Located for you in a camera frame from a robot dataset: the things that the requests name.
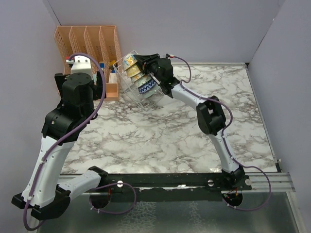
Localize white wire dish rack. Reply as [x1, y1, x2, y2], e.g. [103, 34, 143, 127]
[113, 50, 164, 111]

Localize peach plastic file organizer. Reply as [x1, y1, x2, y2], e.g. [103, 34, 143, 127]
[54, 26, 121, 101]

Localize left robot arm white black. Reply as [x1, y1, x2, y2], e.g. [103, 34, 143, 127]
[12, 72, 107, 221]

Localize yellow sun blue bowl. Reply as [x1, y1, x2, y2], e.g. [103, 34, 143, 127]
[126, 64, 141, 78]

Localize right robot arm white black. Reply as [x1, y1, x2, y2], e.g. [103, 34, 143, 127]
[134, 54, 245, 190]

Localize orange blue ornate bowl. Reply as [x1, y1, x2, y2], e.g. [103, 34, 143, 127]
[122, 53, 137, 70]

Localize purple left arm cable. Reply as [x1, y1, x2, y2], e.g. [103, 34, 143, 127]
[23, 52, 107, 231]

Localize small items in organizer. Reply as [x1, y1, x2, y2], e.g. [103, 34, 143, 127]
[99, 60, 118, 83]

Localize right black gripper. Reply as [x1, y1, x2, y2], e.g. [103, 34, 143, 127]
[134, 54, 164, 84]

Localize teal grid pattern bowl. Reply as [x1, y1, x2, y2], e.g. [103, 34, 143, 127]
[142, 86, 160, 99]

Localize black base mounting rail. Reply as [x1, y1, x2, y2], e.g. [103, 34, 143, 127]
[98, 173, 252, 202]

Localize orange flower leaf bowl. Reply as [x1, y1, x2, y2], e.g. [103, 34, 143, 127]
[131, 73, 151, 87]

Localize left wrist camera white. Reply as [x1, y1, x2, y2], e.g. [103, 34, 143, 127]
[66, 56, 93, 78]

